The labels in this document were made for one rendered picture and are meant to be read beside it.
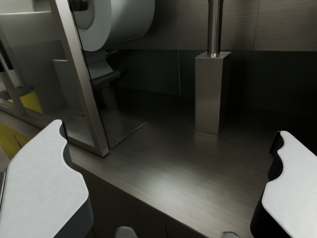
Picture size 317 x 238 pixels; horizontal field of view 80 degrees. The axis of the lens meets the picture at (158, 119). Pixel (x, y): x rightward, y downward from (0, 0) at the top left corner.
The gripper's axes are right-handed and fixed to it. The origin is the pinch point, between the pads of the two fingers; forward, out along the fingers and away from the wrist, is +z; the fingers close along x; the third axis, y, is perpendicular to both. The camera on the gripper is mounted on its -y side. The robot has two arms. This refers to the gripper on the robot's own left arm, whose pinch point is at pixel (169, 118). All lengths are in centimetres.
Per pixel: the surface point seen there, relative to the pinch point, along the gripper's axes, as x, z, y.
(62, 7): -23.8, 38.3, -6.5
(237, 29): 28, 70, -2
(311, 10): 45, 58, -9
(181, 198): 5.7, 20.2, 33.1
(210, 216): 11.6, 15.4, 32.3
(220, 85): 18, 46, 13
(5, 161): -173, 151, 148
